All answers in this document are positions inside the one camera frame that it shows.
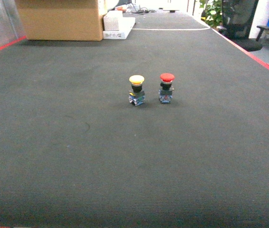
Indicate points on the yellow mushroom push button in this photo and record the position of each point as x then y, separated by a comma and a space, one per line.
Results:
137, 95

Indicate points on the red mushroom push button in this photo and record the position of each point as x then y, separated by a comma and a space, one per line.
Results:
166, 89

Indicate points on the white flat box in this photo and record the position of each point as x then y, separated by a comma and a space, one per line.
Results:
127, 25

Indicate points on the small white box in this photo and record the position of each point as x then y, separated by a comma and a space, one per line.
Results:
113, 20

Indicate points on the green potted plant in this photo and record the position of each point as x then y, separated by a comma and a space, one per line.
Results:
211, 12

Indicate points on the large cardboard box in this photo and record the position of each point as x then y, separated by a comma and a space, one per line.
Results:
66, 20

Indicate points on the black mesh office chair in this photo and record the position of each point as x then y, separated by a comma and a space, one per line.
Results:
237, 18

